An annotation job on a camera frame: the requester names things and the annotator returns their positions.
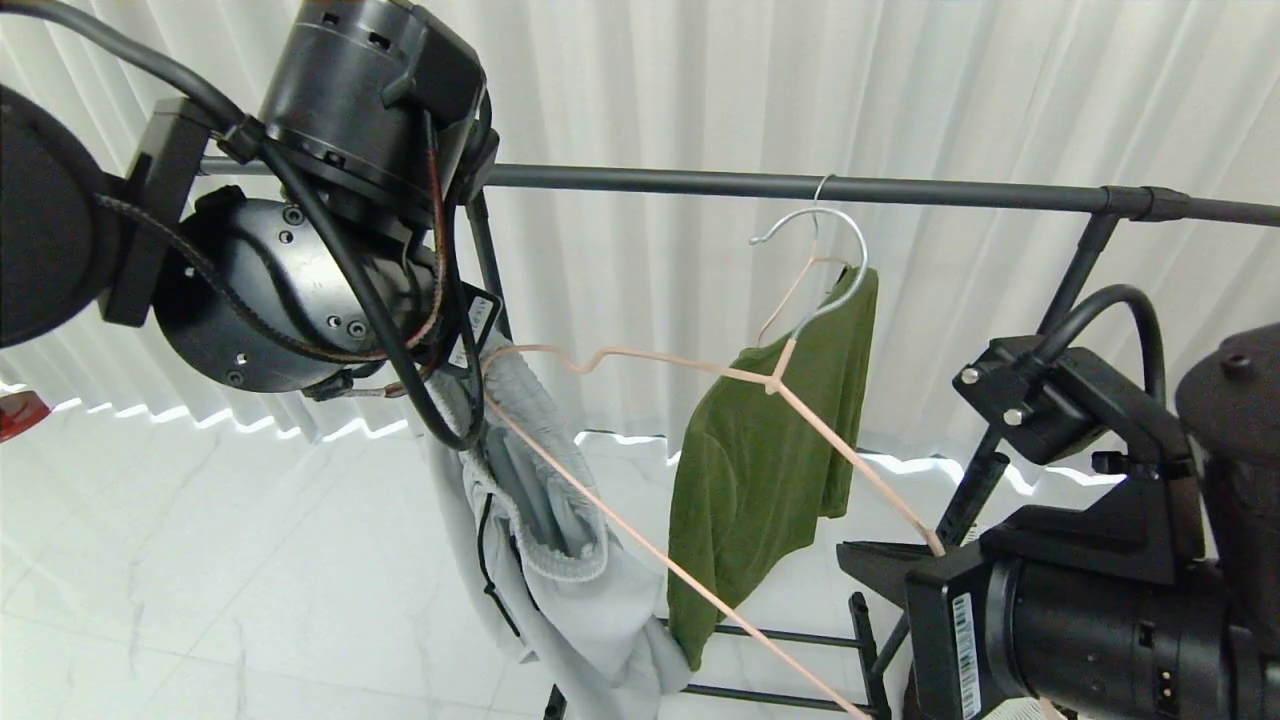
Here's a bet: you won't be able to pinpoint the white curtain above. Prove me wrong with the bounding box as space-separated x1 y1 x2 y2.
0 0 1280 481

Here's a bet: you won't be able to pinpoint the black clothes rack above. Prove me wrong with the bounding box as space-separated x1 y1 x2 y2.
195 155 1280 720

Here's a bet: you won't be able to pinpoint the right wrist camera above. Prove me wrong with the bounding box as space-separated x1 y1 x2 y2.
952 335 1207 586

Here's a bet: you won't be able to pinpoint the pale grey shorts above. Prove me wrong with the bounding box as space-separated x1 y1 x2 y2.
425 335 691 720

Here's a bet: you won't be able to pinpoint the red object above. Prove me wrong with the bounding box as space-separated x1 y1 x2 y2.
0 390 51 442

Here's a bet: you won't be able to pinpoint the white laundry basket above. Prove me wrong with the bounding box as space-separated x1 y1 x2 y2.
980 698 1066 720

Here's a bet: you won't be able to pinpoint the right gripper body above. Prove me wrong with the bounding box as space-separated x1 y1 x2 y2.
905 545 1241 720

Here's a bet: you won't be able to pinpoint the pink clothes hanger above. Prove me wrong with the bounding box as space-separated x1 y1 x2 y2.
480 207 946 720
757 175 853 347

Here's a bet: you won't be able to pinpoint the green sleeveless shirt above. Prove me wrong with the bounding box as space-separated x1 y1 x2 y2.
667 265 881 671

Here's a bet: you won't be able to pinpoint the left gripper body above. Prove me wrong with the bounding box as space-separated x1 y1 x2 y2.
445 292 501 376

